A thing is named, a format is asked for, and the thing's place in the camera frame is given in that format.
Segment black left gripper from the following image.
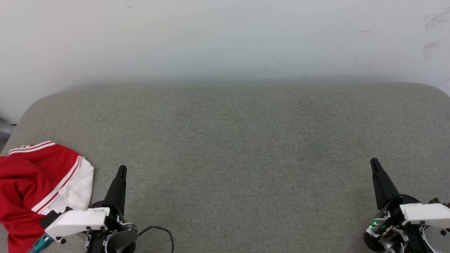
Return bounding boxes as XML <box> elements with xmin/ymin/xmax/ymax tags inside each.
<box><xmin>87</xmin><ymin>165</ymin><xmax>138</xmax><ymax>246</ymax></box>

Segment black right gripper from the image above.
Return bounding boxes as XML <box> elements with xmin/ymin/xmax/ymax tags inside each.
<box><xmin>363</xmin><ymin>157</ymin><xmax>422</xmax><ymax>253</ymax></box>

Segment red and white jersey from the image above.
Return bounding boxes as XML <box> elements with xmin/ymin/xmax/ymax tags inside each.
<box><xmin>0</xmin><ymin>141</ymin><xmax>95</xmax><ymax>253</ymax></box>

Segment thin black cable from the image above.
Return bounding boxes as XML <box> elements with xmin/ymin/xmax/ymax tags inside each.
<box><xmin>137</xmin><ymin>226</ymin><xmax>175</xmax><ymax>253</ymax></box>

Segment teal cable connector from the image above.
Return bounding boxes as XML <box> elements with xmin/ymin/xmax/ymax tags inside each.
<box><xmin>27</xmin><ymin>234</ymin><xmax>54</xmax><ymax>253</ymax></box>

